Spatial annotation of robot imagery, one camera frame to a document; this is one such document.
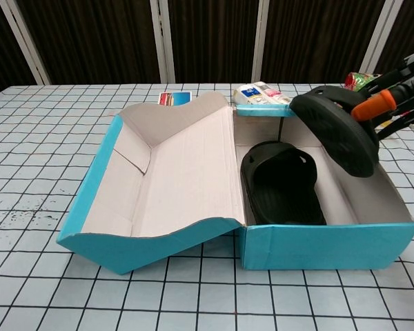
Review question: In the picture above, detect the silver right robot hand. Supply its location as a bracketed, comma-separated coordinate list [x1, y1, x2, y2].
[351, 51, 414, 139]

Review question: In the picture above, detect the black rubber slipper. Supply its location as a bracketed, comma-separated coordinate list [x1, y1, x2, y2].
[240, 140, 327, 225]
[291, 86, 380, 179]

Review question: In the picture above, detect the light blue cardboard shoe box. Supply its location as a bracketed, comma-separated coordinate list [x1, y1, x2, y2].
[57, 90, 414, 276]

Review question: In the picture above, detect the green chip can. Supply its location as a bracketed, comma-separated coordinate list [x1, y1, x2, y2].
[344, 71, 377, 92]

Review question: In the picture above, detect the white printed snack package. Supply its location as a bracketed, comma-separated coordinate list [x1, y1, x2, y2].
[233, 81, 293, 105]

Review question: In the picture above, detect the blue and red postcard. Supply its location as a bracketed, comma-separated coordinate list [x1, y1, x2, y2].
[157, 91, 193, 104]

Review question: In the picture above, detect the light blue checked tablecloth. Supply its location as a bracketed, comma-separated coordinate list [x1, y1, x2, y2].
[0, 82, 414, 331]

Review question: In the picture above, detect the black folding screen white frame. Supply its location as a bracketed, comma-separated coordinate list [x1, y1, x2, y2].
[0, 0, 414, 103]

